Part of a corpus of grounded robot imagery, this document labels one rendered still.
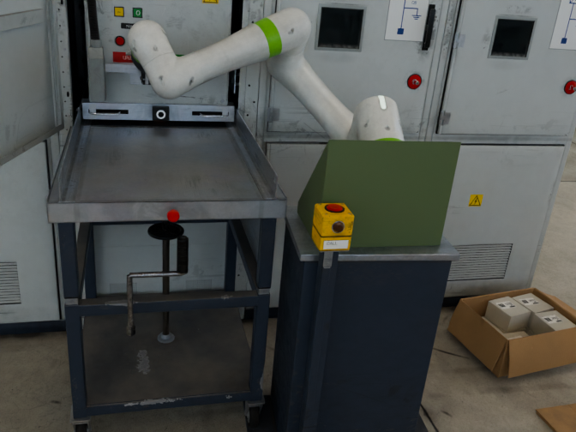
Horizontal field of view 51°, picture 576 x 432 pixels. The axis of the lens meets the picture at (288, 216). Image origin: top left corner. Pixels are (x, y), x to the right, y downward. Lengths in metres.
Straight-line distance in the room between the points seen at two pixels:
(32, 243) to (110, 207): 0.85
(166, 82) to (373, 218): 0.69
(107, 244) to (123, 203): 0.82
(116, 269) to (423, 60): 1.43
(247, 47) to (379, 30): 0.64
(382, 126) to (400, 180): 0.21
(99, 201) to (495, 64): 1.63
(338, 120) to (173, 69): 0.54
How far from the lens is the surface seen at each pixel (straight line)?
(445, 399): 2.41
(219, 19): 2.23
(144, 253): 2.43
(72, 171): 1.82
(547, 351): 2.63
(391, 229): 1.66
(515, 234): 2.92
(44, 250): 2.43
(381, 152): 1.56
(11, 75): 2.00
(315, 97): 1.98
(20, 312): 2.57
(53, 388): 2.35
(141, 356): 2.16
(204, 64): 1.80
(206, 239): 2.42
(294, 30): 1.91
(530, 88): 2.68
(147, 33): 1.80
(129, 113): 2.26
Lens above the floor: 1.47
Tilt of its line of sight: 24 degrees down
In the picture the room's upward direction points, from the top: 5 degrees clockwise
